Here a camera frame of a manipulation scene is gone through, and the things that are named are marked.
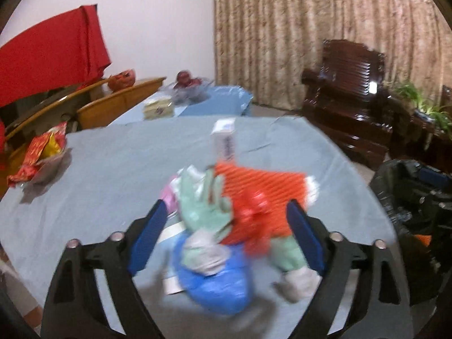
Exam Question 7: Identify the dark wooden armchair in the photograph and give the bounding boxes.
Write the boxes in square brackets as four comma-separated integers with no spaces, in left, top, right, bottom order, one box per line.
[300,39,410,170]

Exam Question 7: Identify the white paper scrap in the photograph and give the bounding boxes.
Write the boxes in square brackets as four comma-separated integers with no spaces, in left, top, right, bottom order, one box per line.
[305,177,320,205]

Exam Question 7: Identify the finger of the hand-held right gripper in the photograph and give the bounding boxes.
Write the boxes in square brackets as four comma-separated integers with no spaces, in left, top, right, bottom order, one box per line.
[417,167,452,189]

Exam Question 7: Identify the red plastic bag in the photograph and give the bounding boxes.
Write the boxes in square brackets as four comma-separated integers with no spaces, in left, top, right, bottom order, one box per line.
[226,191,279,258]

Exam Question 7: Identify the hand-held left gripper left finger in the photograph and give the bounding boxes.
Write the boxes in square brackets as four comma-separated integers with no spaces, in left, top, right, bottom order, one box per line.
[40,199,168,339]

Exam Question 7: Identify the green potted plant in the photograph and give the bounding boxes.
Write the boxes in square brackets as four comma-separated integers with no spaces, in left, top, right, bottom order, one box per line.
[388,81,452,135]

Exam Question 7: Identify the silvery plastic wrapper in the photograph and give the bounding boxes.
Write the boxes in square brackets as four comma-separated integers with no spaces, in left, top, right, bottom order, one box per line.
[175,164,209,193]

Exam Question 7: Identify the white tissue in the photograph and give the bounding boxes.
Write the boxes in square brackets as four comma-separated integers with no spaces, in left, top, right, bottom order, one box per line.
[279,268,322,302]
[182,229,232,276]

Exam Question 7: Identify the dark wooden side table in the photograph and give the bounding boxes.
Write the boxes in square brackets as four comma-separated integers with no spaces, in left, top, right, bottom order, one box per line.
[386,92,452,175]

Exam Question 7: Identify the light blue tablecloth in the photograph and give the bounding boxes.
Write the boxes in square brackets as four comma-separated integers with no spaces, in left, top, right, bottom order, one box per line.
[108,85,253,126]

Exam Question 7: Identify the red cloth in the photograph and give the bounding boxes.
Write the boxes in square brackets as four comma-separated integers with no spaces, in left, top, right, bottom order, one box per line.
[0,4,112,108]

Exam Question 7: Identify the white cardboard box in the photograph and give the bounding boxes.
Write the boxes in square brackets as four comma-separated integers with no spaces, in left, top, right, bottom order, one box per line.
[211,118,236,161]

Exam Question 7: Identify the black trash bin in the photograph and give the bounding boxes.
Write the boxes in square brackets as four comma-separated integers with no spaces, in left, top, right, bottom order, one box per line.
[369,159,452,308]

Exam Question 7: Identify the red orange bag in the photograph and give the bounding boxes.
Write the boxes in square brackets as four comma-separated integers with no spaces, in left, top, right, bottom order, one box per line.
[108,70,136,92]

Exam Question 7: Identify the pale green glove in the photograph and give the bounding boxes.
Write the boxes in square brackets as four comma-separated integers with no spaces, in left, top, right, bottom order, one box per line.
[177,169,234,241]
[273,236,308,272]

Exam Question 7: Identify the glass fruit bowl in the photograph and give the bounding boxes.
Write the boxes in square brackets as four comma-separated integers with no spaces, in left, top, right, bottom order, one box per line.
[160,78,214,105]

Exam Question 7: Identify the orange mesh bag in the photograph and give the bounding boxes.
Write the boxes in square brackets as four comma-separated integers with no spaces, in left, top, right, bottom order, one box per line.
[214,162,311,241]

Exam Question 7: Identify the red gold snack packet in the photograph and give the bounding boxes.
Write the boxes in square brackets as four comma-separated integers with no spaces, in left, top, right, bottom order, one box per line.
[24,132,50,166]
[7,164,39,188]

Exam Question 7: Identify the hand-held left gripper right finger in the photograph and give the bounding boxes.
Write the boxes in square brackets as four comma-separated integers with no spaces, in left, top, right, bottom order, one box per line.
[286,199,414,339]

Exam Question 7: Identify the beige patterned curtain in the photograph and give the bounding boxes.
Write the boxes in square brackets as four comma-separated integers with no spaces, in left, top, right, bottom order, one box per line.
[208,0,452,121]

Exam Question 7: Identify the white paper packet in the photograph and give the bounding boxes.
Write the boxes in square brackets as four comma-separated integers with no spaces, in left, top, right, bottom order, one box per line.
[157,219,186,295]

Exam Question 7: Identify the glass snack bowl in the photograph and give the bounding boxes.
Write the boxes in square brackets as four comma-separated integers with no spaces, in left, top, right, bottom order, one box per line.
[21,146,73,195]

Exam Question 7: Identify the blue plastic bag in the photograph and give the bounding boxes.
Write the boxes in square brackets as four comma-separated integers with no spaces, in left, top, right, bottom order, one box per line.
[173,235,255,316]

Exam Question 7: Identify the patterned tissue box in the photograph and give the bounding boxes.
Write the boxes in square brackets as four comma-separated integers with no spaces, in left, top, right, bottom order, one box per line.
[143,99,174,120]

